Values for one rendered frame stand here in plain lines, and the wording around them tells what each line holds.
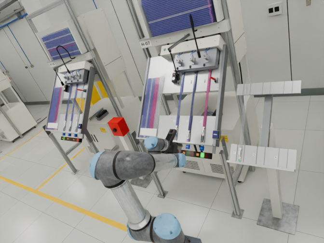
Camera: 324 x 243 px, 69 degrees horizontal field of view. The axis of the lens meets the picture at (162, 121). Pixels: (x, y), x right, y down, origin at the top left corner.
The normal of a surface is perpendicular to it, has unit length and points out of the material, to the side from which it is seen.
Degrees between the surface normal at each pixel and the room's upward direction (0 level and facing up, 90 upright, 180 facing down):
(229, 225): 0
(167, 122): 45
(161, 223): 7
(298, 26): 90
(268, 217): 0
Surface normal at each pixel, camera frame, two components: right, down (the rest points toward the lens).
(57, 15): 0.81, 0.03
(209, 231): -0.31, -0.83
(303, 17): -0.50, 0.56
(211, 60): -0.57, -0.19
